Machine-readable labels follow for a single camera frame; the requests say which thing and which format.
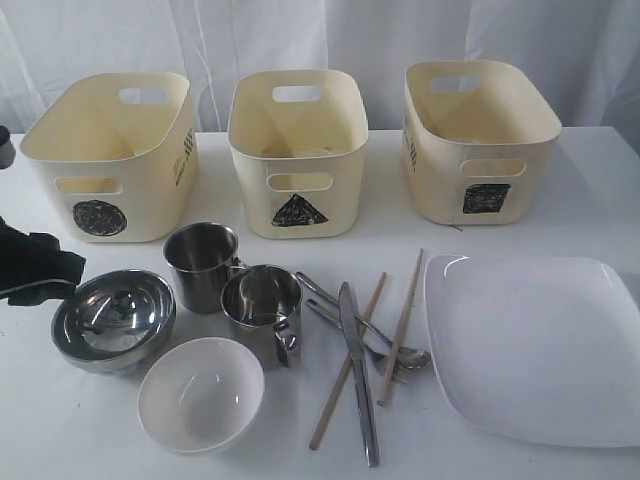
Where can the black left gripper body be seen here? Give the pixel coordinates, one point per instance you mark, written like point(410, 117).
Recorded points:
point(35, 269)

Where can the stainless steel bowl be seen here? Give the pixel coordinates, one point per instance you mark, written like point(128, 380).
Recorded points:
point(115, 321)

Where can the steel mug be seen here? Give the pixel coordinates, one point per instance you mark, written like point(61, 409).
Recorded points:
point(203, 257)
point(263, 305)

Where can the white round bowl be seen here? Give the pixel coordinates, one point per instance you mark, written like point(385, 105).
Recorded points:
point(201, 396)

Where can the cream bin with circle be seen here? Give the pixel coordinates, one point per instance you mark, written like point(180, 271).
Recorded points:
point(116, 155)

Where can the cream bin with triangle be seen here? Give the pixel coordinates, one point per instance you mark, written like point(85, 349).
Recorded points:
point(298, 140)

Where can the steel table knife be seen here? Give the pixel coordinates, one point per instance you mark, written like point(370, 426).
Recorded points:
point(349, 322)

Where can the wooden chopstick left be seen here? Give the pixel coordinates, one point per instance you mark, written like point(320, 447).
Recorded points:
point(336, 390)

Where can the wooden chopstick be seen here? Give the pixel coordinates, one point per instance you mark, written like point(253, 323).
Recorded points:
point(336, 390)
point(400, 333)

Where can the wooden chopstick right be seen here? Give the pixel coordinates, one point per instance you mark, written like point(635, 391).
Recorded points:
point(400, 333)

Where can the steel fork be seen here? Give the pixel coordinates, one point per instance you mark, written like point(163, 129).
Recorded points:
point(400, 373)

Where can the steel spoon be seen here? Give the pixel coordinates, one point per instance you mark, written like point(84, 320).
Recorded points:
point(411, 358)

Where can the cream bin with square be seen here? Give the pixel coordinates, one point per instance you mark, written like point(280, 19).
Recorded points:
point(478, 137)

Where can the white square plate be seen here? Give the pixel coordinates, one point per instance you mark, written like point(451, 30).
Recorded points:
point(539, 349)

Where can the white curtain backdrop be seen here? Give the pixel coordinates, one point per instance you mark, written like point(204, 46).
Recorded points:
point(583, 56)

